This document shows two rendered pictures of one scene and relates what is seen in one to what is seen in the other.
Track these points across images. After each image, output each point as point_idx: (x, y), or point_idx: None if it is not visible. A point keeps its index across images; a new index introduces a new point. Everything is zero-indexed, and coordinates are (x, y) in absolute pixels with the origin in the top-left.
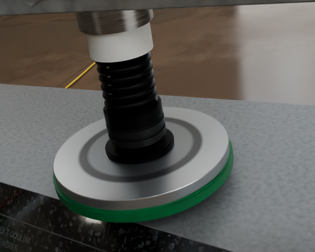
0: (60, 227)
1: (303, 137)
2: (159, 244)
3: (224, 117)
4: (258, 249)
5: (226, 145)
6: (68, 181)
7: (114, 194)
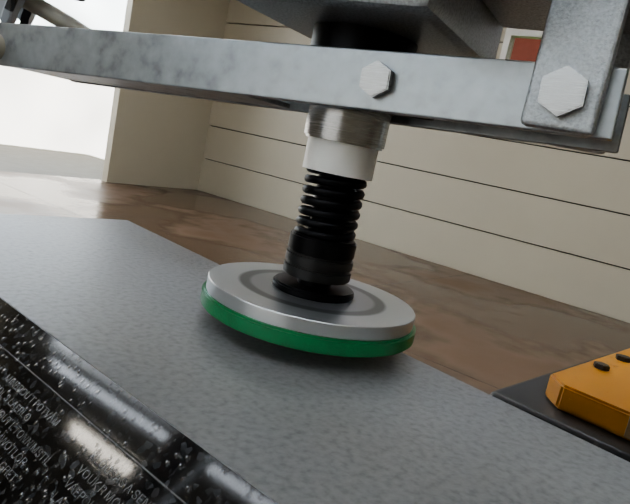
0: None
1: (98, 292)
2: None
3: (134, 338)
4: None
5: (230, 263)
6: (394, 298)
7: (351, 280)
